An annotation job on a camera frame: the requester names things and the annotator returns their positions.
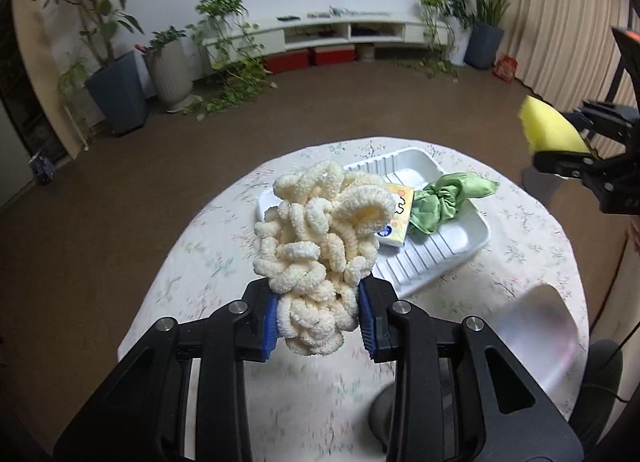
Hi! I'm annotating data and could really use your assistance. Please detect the red paper bag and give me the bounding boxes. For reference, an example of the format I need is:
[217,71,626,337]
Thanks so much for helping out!
[494,54,518,84]

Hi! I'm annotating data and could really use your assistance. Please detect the plant in ribbed white pot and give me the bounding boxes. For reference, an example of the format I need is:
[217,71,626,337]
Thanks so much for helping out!
[135,26,195,113]

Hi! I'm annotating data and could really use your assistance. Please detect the white television cabinet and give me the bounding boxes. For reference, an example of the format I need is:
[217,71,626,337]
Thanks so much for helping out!
[202,12,453,55]

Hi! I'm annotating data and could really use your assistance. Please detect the floral tablecloth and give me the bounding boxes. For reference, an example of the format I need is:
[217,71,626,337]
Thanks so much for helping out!
[117,137,591,462]

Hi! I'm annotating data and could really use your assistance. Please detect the yellow tissue pack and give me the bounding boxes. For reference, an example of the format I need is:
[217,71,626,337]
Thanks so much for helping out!
[375,182,417,249]

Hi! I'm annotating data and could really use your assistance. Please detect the large-leaf plant in dark pot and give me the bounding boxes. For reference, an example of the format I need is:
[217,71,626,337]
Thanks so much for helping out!
[440,0,553,69]

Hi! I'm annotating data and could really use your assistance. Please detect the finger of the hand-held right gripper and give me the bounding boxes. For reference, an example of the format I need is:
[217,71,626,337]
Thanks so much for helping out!
[564,99,634,146]
[532,148,609,181]

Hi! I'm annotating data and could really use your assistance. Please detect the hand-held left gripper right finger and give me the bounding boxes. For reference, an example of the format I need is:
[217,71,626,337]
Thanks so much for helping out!
[357,274,583,462]

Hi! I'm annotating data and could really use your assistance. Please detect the beige curtain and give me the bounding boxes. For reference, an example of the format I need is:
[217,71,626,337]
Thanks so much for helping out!
[492,0,640,153]

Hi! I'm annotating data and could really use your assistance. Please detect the white wall cabinet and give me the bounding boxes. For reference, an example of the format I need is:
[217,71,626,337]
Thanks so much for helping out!
[0,107,38,210]

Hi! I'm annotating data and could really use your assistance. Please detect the white plastic tray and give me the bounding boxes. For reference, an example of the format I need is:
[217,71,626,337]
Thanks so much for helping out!
[255,146,492,299]

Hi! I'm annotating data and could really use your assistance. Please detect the cream chenille loop scrubber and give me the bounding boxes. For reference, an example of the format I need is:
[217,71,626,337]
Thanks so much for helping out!
[252,160,396,358]

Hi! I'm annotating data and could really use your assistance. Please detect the red storage box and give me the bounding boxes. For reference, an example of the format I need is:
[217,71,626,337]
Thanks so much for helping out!
[311,46,357,66]
[264,49,311,74]

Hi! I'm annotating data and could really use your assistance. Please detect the trailing pothos plant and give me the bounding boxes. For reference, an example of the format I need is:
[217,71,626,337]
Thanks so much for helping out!
[182,0,278,122]

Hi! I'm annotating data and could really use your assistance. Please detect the tall plant in dark pot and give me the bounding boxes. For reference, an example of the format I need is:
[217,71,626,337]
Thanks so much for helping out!
[36,0,150,138]

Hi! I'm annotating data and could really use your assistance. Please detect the small trailing plant white pot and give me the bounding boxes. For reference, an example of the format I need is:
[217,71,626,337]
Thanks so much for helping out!
[395,0,463,83]

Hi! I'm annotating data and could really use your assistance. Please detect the knotted green cloth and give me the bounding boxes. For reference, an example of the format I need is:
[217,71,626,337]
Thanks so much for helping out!
[406,172,501,237]

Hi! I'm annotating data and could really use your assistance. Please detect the thin grassy plant on stand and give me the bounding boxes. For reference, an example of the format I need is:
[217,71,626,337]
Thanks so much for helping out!
[57,54,93,152]

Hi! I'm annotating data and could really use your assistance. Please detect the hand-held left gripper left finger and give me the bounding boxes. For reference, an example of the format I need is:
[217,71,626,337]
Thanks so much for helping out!
[52,279,281,462]

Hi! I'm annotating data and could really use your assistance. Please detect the thick yellow sponge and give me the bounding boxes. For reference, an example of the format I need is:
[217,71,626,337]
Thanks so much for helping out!
[517,96,593,155]

